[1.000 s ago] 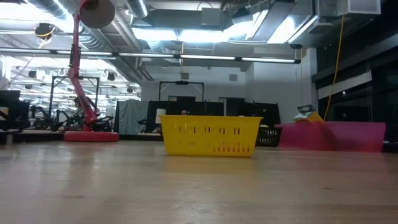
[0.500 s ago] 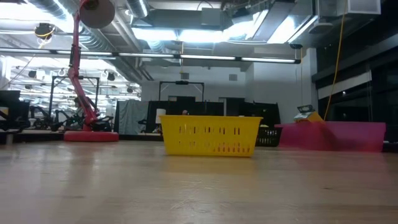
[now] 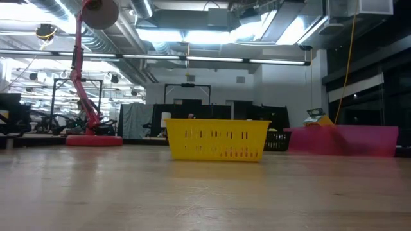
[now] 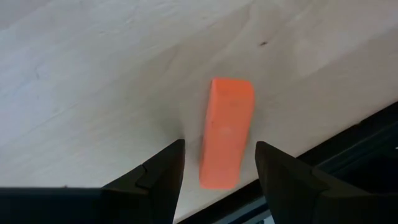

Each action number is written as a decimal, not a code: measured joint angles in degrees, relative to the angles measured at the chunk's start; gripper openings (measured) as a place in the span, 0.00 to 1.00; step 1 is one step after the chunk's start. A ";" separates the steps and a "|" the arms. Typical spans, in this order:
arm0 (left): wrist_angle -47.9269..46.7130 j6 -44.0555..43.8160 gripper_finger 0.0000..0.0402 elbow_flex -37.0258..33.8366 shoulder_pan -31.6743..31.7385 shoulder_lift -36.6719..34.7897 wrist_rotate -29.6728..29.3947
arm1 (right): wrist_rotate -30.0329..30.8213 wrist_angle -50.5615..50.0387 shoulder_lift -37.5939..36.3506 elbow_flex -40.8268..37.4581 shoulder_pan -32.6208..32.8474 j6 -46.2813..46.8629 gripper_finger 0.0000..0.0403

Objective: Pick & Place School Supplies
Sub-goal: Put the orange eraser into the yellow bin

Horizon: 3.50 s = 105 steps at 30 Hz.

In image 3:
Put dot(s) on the yellow cup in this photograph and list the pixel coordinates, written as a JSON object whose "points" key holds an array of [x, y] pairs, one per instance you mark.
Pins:
{"points": [[4, 117]]}

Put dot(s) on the black partition panels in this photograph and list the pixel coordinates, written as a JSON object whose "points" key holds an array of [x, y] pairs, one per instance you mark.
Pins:
{"points": [[244, 110]]}

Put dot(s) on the black plastic basket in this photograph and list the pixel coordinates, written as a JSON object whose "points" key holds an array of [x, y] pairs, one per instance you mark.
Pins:
{"points": [[277, 141]]}

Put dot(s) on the Crayola crayon box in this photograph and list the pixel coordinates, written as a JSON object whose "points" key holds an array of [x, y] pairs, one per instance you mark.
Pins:
{"points": [[316, 120]]}

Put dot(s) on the white rectangular object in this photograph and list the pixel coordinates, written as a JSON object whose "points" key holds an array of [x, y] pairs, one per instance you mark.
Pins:
{"points": [[165, 119]]}

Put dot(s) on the red desk lamp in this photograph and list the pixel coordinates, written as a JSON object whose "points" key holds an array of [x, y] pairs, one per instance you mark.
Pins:
{"points": [[93, 140]]}

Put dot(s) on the pink plastic tray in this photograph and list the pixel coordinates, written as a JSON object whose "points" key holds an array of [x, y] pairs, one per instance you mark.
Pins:
{"points": [[353, 141]]}

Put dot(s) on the black bar with light strips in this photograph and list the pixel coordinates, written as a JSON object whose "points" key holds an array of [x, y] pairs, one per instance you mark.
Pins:
{"points": [[245, 60]]}

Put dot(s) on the black background robot arms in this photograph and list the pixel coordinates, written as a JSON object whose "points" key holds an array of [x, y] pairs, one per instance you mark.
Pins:
{"points": [[61, 123]]}

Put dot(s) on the yellow plastic basket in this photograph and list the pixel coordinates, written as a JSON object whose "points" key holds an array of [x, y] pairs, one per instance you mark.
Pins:
{"points": [[218, 141]]}

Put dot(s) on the person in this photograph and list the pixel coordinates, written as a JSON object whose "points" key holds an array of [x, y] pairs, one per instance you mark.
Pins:
{"points": [[191, 115], [81, 112]]}

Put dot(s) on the grey fabric cover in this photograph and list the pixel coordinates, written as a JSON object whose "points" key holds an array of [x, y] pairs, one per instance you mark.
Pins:
{"points": [[135, 120]]}

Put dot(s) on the black background frame stand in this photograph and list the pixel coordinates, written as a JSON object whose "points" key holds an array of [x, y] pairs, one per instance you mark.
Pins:
{"points": [[53, 102], [187, 85]]}

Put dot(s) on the grey wall vent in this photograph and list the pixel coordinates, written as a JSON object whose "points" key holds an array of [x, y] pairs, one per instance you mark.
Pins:
{"points": [[240, 79], [190, 78]]}

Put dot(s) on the silver round ceiling duct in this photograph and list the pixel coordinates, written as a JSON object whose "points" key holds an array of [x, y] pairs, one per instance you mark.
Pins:
{"points": [[143, 8]]}

